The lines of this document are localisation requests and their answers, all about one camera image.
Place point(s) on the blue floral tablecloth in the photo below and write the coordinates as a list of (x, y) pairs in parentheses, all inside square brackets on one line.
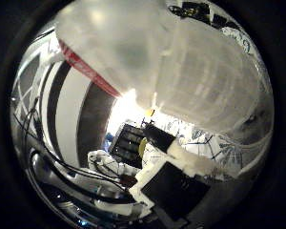
[(187, 129)]

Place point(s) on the black drawer cabinet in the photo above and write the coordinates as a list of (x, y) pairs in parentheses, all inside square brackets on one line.
[(127, 144)]

